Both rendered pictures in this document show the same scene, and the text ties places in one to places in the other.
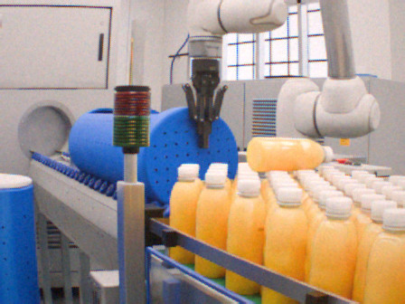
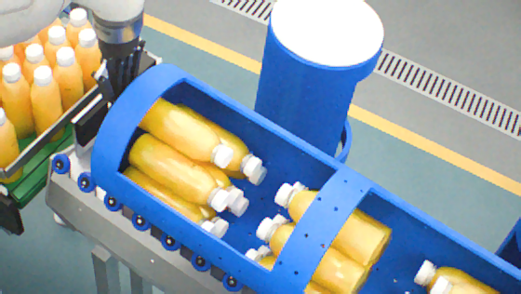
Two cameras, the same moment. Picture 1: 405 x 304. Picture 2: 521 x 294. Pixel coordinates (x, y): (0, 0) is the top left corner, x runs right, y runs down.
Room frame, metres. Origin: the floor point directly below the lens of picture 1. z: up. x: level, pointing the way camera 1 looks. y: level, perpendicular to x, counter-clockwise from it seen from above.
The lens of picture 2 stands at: (2.49, -0.36, 2.30)
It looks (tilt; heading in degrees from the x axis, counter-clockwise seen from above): 52 degrees down; 142
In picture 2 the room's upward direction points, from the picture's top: 10 degrees clockwise
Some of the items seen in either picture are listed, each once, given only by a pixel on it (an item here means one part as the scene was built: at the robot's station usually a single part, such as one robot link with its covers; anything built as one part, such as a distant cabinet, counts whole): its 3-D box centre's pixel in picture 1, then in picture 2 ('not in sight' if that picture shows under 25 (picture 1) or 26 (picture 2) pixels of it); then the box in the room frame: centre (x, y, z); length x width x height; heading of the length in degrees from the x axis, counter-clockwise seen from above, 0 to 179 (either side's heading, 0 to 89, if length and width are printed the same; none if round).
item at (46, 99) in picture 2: not in sight; (46, 105); (1.38, -0.10, 0.99); 0.07 x 0.07 x 0.19
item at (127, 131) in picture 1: (131, 130); not in sight; (0.98, 0.12, 1.18); 0.06 x 0.06 x 0.05
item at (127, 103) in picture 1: (131, 103); not in sight; (0.98, 0.12, 1.23); 0.06 x 0.06 x 0.04
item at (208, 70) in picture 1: (205, 75); (118, 46); (1.58, 0.00, 1.32); 0.08 x 0.07 x 0.09; 117
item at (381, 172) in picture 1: (353, 184); not in sight; (1.43, -0.38, 1.05); 0.20 x 0.10 x 0.10; 27
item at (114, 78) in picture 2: (209, 100); (114, 76); (1.59, -0.01, 1.25); 0.04 x 0.01 x 0.11; 27
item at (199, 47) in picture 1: (205, 49); (117, 17); (1.58, 0.00, 1.39); 0.09 x 0.09 x 0.06
